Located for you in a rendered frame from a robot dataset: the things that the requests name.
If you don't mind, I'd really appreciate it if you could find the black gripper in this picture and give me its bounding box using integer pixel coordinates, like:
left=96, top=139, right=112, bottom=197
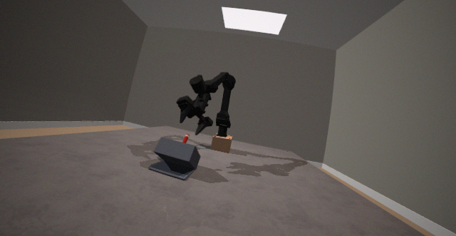
left=176, top=96, right=213, bottom=135

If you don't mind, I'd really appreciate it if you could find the grey square panel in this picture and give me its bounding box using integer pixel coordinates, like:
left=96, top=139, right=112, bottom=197
left=148, top=138, right=201, bottom=180

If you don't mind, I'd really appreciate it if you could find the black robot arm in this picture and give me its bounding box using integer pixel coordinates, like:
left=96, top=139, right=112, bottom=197
left=190, top=72, right=236, bottom=137

